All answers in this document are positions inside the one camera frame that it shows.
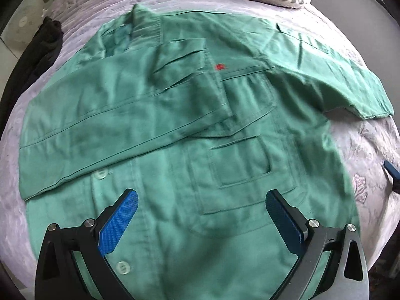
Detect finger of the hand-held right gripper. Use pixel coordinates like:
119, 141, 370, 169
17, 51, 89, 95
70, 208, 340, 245
384, 160, 400, 194

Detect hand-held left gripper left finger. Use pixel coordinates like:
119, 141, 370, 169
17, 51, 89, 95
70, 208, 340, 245
35, 188, 139, 300

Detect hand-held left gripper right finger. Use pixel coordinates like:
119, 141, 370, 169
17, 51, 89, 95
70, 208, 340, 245
264, 189, 369, 300

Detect green shirt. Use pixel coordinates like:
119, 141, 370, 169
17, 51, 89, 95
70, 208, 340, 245
19, 4, 395, 300

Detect lilac embossed blanket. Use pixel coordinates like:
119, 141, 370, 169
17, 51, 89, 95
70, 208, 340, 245
0, 0, 400, 300

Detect black garment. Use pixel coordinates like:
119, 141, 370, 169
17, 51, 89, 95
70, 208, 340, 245
0, 16, 64, 110

